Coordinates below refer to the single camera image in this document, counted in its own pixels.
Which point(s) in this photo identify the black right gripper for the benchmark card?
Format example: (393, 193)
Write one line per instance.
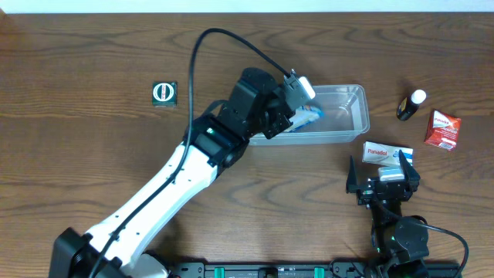
(383, 191)

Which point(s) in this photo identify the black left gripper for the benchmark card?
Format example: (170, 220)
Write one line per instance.
(281, 116)

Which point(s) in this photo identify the blue fever patch box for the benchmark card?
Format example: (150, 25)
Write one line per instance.
(304, 115)

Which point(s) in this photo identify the green Zam-Buk ointment box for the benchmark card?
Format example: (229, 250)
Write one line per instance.
(164, 94)

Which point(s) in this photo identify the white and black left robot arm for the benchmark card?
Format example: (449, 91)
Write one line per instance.
(116, 246)

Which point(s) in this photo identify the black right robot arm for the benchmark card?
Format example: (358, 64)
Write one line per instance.
(401, 241)

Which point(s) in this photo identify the clear plastic container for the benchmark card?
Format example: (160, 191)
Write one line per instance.
(343, 114)

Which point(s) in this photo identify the white Panadol box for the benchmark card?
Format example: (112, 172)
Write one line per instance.
(386, 155)

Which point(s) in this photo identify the red Panadol box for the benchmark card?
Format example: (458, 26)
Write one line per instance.
(443, 130)

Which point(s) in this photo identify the dark bottle with white cap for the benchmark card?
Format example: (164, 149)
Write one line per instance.
(409, 105)

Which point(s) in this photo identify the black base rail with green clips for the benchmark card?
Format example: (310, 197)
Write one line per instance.
(334, 269)

